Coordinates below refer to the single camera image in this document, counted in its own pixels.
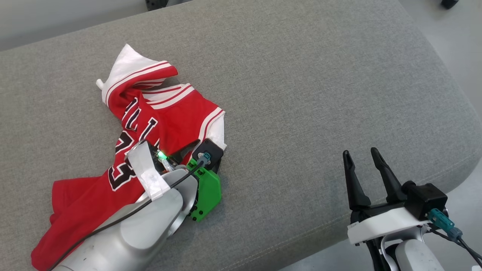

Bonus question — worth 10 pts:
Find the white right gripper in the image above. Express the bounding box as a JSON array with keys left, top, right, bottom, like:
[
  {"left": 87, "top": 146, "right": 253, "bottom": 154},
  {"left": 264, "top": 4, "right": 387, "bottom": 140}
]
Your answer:
[{"left": 343, "top": 148, "right": 430, "bottom": 246}]

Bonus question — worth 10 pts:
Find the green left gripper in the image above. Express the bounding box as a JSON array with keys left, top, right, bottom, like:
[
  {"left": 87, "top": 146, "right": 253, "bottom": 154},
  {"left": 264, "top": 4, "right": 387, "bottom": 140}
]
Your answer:
[{"left": 186, "top": 158, "right": 222, "bottom": 222}]

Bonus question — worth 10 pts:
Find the red basketball jersey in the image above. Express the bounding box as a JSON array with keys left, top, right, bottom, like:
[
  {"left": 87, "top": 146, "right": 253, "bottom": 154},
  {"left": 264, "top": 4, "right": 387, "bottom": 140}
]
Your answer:
[{"left": 31, "top": 44, "right": 226, "bottom": 271}]

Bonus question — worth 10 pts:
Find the grey fabric sofa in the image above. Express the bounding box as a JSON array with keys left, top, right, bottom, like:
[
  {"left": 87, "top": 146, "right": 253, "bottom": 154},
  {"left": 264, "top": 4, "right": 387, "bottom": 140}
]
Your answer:
[{"left": 0, "top": 0, "right": 482, "bottom": 271}]

